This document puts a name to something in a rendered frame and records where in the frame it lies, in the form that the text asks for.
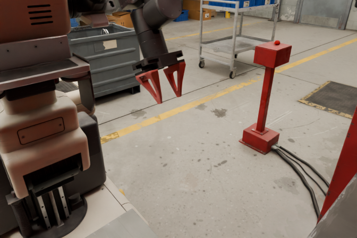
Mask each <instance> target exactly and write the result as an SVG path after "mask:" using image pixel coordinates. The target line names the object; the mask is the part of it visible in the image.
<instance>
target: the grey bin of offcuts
mask: <svg viewBox="0 0 357 238"><path fill-rule="evenodd" d="M67 38H68V41H69V47H70V53H71V57H72V56H73V55H72V53H76V54H77V55H79V56H81V57H83V58H85V59H86V60H88V61H89V64H90V72H91V78H92V85H93V92H94V96H95V98H97V97H100V96H104V95H107V94H111V93H114V92H117V91H121V90H126V91H127V92H129V93H131V94H133V95H135V94H138V93H140V85H141V83H140V82H139V81H138V80H137V79H136V77H135V74H136V73H138V72H140V71H141V69H137V70H135V71H134V70H133V68H132V64H134V63H136V62H138V61H140V46H139V42H138V39H137V36H136V33H135V30H134V29H130V28H127V27H123V26H121V25H118V24H116V22H109V26H107V27H99V28H92V27H91V26H89V25H85V26H80V27H71V31H70V33H68V34H67Z"/></svg>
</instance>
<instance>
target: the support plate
mask: <svg viewBox="0 0 357 238"><path fill-rule="evenodd" d="M85 238H159V237H158V236H157V234H156V233H155V232H154V231H153V230H152V229H151V228H150V227H149V226H148V225H147V224H146V223H145V221H144V220H143V219H142V218H141V217H140V216H139V215H138V214H137V213H136V212H135V211H134V210H133V209H130V210H128V211H127V212H125V213H124V214H122V215H120V216H119V217H117V218H115V219H114V220H113V221H111V222H109V223H108V224H106V225H105V226H103V227H101V228H100V229H98V230H96V231H95V232H93V233H92V234H90V235H88V236H87V237H85Z"/></svg>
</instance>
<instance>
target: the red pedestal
mask: <svg viewBox="0 0 357 238"><path fill-rule="evenodd" d="M291 49H292V45H288V44H282V43H280V41H279V40H276V41H275V42H273V41H270V42H267V43H264V44H261V45H257V46H256V47H255V52H254V60H253V62H254V63H256V64H260V65H263V66H266V68H265V75H264V79H263V86H262V93H261V99H260V106H259V113H258V120H257V123H254V124H252V125H251V126H249V127H248V128H246V129H244V130H243V137H242V138H241V139H240V140H239V142H240V143H242V144H244V145H246V146H248V147H250V148H252V149H254V150H255V151H257V152H259V153H261V154H263V155H266V154H267V153H269V152H270V151H271V150H270V149H271V146H272V145H274V144H275V143H276V142H278V139H279V134H280V133H278V132H276V131H274V130H271V129H269V128H267V127H265V124H266V118H267V112H268V106H269V100H270V94H271V88H272V84H273V78H274V72H275V68H276V67H278V66H281V65H283V64H286V63H288V62H289V60H290V54H291Z"/></svg>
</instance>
